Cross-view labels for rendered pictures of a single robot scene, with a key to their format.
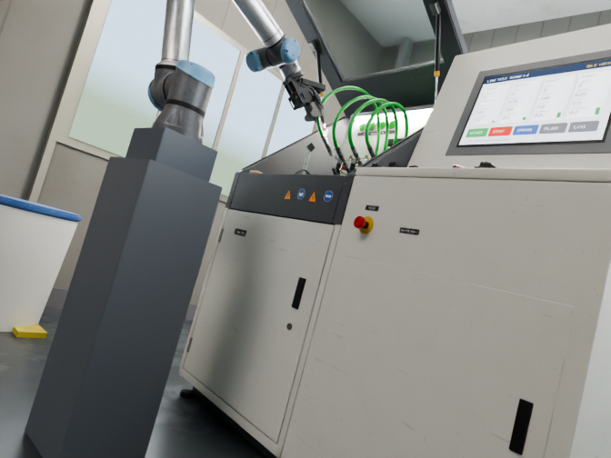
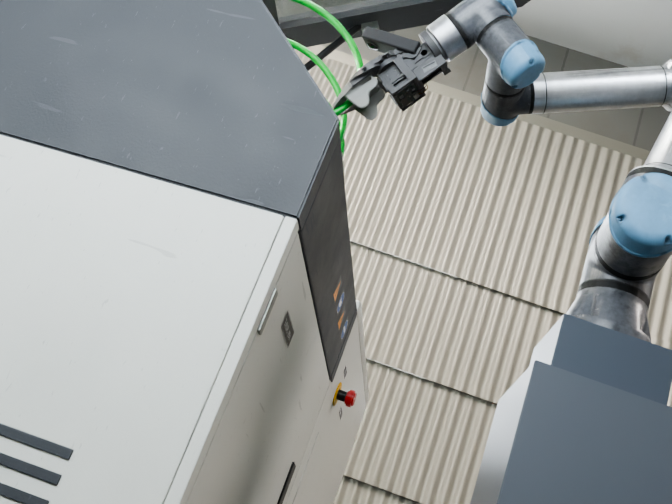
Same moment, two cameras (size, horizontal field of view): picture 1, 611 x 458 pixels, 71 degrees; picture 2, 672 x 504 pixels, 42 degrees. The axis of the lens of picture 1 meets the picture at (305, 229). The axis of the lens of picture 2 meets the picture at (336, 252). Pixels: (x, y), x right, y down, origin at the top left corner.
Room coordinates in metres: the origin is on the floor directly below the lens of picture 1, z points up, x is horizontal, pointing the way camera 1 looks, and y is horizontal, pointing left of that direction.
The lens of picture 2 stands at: (2.39, 1.20, 0.33)
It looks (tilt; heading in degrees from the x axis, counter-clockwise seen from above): 23 degrees up; 233
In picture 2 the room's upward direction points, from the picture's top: 21 degrees clockwise
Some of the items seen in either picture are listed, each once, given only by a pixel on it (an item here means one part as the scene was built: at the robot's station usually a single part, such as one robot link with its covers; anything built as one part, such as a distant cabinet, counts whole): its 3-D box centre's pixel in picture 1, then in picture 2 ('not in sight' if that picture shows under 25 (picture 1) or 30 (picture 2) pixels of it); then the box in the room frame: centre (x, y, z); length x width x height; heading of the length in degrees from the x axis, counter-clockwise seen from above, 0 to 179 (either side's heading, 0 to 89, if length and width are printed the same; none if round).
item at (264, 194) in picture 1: (283, 195); (322, 273); (1.59, 0.11, 0.87); 0.62 x 0.04 x 0.16; 41
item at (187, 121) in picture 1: (181, 124); (607, 322); (1.25, 0.44, 0.95); 0.15 x 0.15 x 0.10
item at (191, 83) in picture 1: (191, 86); (622, 259); (1.25, 0.44, 1.07); 0.13 x 0.12 x 0.14; 42
